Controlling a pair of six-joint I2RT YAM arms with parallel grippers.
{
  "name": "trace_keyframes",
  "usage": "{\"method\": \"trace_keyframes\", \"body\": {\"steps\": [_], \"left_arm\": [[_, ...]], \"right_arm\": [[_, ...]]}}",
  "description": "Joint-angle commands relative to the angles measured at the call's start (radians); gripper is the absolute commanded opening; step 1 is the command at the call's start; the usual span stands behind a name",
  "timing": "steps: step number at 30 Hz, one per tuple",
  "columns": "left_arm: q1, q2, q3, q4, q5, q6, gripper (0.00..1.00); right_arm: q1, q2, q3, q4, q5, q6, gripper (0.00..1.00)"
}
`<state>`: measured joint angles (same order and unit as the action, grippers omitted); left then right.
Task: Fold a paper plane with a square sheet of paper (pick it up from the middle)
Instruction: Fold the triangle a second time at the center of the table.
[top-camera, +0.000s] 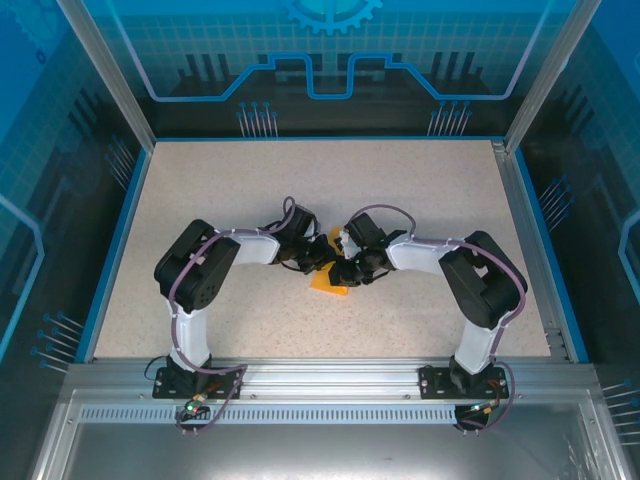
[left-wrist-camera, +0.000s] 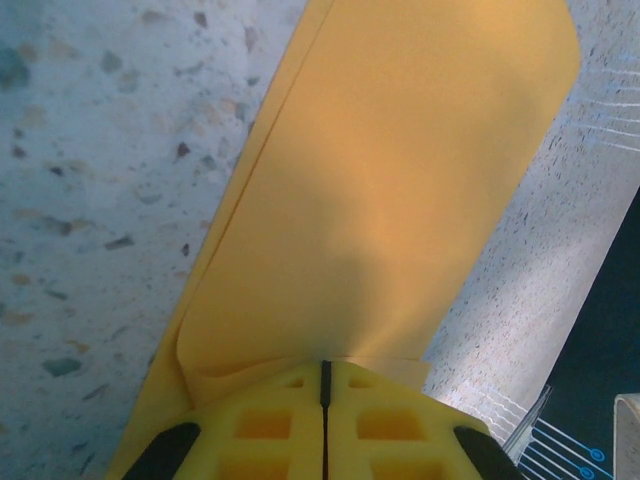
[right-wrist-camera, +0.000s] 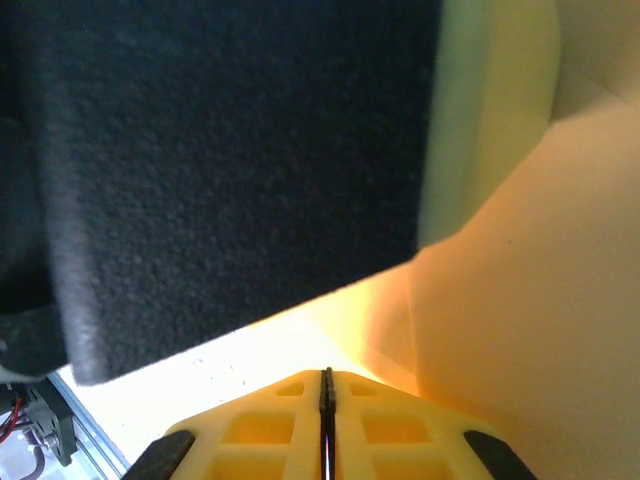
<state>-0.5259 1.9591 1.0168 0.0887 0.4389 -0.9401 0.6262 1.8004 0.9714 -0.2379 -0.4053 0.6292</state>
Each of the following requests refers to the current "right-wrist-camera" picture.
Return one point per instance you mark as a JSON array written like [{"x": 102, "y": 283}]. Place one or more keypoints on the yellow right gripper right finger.
[{"x": 400, "y": 440}]

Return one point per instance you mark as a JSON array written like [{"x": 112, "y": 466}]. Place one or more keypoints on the aluminium mounting rail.
[{"x": 95, "y": 440}]

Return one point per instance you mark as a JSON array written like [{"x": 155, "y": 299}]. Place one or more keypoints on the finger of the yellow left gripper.
[{"x": 240, "y": 165}]

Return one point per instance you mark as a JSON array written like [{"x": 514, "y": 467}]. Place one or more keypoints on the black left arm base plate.
[{"x": 45, "y": 425}]

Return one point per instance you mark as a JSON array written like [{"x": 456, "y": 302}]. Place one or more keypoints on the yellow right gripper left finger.
[{"x": 250, "y": 440}]

